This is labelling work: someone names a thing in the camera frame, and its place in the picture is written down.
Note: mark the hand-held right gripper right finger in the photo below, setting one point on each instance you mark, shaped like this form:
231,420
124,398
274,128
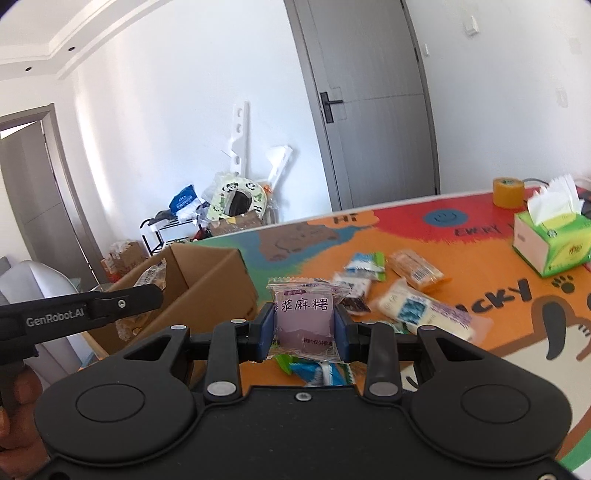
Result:
342,334

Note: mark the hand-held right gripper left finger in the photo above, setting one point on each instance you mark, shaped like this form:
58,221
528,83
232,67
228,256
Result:
265,328

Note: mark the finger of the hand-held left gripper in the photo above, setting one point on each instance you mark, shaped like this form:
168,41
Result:
134,300

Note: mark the clear brown snack packet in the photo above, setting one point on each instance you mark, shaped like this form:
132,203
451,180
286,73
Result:
154,274

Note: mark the purple snack packet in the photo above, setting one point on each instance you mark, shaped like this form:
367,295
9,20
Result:
304,323

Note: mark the white black sesame snack packet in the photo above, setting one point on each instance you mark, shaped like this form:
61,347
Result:
351,288

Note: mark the person's left hand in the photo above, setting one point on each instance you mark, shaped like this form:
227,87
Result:
23,390

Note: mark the grey white sofa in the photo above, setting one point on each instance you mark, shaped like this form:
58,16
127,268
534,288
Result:
27,284

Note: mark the floor cardboard box with packets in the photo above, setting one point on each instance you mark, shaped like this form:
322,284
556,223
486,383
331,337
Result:
129,258

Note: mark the black metal rack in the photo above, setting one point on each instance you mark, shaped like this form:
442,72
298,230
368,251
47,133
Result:
152,230

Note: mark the blue green silver snack packet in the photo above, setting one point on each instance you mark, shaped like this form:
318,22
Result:
364,265

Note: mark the large white blue snack packet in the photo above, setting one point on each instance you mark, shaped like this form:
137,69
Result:
415,309

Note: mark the orange rice cracker packet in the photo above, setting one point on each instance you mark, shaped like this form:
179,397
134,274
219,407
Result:
415,270

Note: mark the brown cardboard box with scraps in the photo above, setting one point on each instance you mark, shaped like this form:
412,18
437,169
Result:
235,226

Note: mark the blue plastic bag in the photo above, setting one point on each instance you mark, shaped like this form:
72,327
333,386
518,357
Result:
182,199

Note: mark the short white board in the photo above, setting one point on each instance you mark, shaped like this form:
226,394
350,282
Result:
279,161

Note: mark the tall white board with holes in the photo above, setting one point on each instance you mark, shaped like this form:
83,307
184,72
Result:
239,138

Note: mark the grey door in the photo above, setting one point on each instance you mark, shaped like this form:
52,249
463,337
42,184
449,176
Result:
369,138

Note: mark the yellow tape roll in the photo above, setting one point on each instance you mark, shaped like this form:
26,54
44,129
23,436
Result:
507,194

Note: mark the green tissue box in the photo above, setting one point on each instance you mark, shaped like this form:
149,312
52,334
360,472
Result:
558,240

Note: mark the dark grey door frame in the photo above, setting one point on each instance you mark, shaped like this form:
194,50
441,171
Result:
37,194

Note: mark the white light switch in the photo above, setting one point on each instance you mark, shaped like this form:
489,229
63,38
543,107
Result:
471,25

